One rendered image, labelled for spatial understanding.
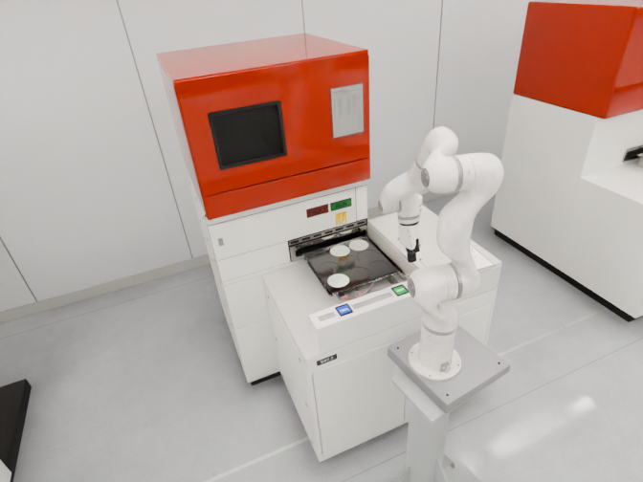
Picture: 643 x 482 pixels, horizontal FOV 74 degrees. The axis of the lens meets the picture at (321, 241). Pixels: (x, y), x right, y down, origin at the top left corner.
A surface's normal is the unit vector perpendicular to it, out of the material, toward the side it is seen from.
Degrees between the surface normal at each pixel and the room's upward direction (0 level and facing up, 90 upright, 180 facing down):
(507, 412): 0
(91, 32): 90
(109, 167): 90
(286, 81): 90
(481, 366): 3
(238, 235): 90
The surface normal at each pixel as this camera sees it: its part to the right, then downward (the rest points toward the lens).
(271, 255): 0.39, 0.48
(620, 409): -0.07, -0.84
